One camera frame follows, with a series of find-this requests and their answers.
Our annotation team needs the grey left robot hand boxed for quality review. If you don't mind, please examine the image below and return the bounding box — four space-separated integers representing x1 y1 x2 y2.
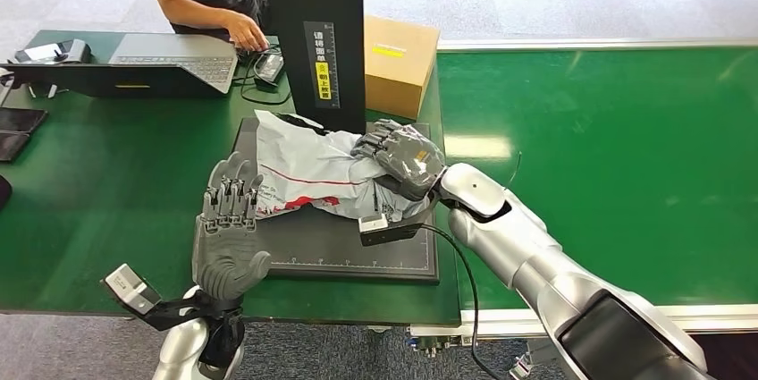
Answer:
192 152 273 301

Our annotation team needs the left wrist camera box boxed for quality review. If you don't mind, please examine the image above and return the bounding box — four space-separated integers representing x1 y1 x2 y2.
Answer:
100 263 208 333

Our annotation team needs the grey handheld device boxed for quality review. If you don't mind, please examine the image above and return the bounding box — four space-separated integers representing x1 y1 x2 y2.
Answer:
13 39 93 65

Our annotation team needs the metal conveyor fitting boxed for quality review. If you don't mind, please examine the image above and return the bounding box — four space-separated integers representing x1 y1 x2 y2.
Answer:
408 335 475 359
509 353 535 380

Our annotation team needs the white courier bag red print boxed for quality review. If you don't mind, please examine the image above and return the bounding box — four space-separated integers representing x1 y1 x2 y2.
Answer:
253 109 431 224

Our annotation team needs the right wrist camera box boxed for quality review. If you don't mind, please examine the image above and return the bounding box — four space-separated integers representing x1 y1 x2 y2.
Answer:
358 205 434 247

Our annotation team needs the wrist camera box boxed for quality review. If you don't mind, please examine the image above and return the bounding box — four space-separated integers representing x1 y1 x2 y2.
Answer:
100 263 208 333
358 205 434 247

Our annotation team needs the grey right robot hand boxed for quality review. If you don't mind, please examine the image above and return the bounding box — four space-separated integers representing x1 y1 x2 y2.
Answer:
350 118 446 202

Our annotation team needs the green conveyor belt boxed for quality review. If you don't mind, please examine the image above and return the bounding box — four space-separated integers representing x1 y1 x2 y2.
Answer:
408 38 758 340

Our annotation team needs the brown cardboard delivery box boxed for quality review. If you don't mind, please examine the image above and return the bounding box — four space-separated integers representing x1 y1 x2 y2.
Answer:
364 14 442 122

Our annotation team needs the black adapter cable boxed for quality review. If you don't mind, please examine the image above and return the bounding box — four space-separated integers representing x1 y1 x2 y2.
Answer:
232 45 292 107

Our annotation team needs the grey laptop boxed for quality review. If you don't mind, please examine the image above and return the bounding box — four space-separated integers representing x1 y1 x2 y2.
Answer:
0 32 240 100

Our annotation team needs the black inbound scanner machine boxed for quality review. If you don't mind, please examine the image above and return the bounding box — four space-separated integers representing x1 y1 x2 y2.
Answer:
231 0 441 285

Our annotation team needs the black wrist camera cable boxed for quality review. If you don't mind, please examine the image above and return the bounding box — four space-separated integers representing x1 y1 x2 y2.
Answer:
420 223 504 380

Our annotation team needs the black power adapter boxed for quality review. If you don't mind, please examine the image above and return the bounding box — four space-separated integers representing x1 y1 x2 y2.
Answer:
254 52 285 89

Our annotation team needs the person's right hand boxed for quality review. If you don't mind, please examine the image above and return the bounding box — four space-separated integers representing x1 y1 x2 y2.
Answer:
222 10 272 54

